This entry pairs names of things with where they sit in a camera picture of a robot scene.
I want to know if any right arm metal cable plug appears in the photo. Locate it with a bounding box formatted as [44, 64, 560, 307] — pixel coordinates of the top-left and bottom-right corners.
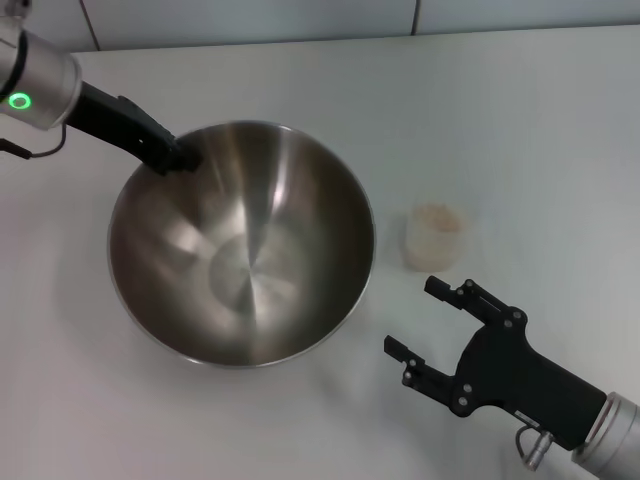
[514, 423, 555, 470]

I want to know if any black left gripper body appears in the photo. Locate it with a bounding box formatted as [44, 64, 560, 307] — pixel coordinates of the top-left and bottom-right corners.
[63, 78, 177, 165]

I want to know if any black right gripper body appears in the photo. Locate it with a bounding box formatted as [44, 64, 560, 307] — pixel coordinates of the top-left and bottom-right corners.
[456, 313, 609, 450]

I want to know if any left arm dark cable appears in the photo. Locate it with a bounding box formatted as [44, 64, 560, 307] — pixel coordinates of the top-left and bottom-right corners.
[0, 124, 69, 160]

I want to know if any stainless steel mixing bowl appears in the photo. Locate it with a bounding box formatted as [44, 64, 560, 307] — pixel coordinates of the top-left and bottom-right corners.
[106, 119, 376, 369]

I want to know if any clear plastic cup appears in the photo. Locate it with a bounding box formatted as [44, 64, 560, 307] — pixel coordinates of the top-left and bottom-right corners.
[403, 199, 471, 274]

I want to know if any white rice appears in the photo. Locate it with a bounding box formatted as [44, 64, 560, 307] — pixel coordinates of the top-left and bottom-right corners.
[407, 203, 466, 271]

